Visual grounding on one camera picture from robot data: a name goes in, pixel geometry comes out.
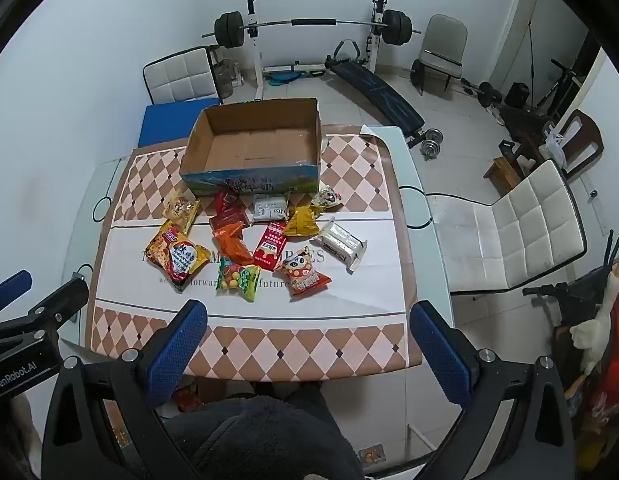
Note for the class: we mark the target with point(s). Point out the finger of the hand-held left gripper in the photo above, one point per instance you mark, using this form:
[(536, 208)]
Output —
[(59, 300), (9, 285)]

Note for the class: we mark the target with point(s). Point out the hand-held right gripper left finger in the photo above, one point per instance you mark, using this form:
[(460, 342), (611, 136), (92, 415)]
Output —
[(174, 355)]

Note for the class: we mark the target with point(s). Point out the grey chair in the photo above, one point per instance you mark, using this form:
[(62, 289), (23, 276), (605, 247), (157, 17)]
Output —
[(445, 35)]

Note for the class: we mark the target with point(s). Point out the red packet with white label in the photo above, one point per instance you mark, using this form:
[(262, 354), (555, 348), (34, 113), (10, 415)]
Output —
[(268, 249)]

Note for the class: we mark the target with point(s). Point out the white squat rack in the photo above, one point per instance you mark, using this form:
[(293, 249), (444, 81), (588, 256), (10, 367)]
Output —
[(253, 60)]

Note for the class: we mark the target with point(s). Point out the orange panda snack packet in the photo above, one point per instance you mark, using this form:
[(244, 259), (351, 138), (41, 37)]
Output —
[(302, 275)]

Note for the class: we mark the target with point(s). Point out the white plastic bag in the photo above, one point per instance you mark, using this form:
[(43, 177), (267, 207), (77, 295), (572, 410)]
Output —
[(554, 147)]

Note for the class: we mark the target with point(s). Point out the white padded chair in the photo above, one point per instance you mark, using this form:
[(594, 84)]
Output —
[(534, 220), (182, 77)]

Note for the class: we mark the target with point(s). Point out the red bag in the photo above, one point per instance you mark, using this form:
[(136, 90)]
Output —
[(617, 360)]

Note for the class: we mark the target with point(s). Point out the clear white wafer packet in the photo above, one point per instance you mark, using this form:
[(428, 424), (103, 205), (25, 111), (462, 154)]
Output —
[(339, 241)]

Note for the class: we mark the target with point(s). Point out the chrome dumbbell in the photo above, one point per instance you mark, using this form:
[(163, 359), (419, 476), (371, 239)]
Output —
[(433, 135), (428, 150)]

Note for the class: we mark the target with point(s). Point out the black exercise machine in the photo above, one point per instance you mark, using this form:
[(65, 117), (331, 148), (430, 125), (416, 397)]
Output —
[(524, 125)]

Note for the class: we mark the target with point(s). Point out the black scooter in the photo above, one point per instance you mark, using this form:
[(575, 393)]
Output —
[(557, 85), (574, 295)]

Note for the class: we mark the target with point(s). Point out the dark red flat packet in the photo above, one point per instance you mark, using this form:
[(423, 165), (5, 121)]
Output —
[(229, 221)]

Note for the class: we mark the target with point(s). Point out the short black barbell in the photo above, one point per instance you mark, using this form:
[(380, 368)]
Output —
[(442, 56)]

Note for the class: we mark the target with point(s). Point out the cream cartoon snack packet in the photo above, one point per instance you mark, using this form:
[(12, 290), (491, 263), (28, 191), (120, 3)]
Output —
[(327, 199)]

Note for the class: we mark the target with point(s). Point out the white plush duck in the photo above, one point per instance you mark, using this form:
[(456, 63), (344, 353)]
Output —
[(597, 330)]

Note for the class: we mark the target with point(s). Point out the black dumbbell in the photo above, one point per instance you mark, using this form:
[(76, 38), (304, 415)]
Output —
[(484, 92)]

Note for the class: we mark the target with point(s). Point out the white snack packet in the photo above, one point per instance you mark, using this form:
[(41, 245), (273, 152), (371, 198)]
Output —
[(268, 207)]

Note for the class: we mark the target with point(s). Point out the blue mat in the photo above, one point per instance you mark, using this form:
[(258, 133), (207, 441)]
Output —
[(164, 125)]

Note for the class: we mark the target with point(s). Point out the printed cardboard box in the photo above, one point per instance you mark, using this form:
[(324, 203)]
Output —
[(249, 145)]

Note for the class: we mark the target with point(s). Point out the yellow snack packet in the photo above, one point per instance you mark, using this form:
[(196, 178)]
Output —
[(299, 222)]

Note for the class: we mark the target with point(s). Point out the black sit-up bench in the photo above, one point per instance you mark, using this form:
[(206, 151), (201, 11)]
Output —
[(384, 95)]

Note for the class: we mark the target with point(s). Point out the golden clear snack packet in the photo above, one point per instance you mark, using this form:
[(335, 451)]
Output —
[(182, 210)]

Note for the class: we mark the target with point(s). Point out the green candy packet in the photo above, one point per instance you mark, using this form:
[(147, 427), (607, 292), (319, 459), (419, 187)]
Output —
[(237, 281)]

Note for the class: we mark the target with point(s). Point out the brown wooden chair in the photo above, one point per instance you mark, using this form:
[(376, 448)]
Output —
[(587, 132)]

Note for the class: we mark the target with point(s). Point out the red windowed snack packet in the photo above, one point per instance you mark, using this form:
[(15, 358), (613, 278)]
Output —
[(223, 202)]

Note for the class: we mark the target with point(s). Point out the person's dark fleece clothing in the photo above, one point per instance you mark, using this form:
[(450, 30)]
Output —
[(259, 440)]

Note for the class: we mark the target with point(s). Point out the small wooden stool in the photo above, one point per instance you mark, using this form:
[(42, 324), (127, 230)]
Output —
[(502, 172)]

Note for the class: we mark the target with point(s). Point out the black speaker box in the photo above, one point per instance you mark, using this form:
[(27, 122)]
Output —
[(517, 93)]

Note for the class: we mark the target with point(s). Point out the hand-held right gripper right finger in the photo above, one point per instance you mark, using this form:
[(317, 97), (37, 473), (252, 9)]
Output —
[(439, 355)]

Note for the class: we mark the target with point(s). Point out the long barbell with black plates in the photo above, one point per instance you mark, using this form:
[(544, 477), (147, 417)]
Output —
[(314, 22)]

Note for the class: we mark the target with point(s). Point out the yellow red noodle packet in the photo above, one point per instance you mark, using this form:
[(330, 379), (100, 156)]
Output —
[(177, 255)]

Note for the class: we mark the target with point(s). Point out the checkered table cover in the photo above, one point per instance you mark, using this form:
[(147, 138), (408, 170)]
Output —
[(339, 330)]

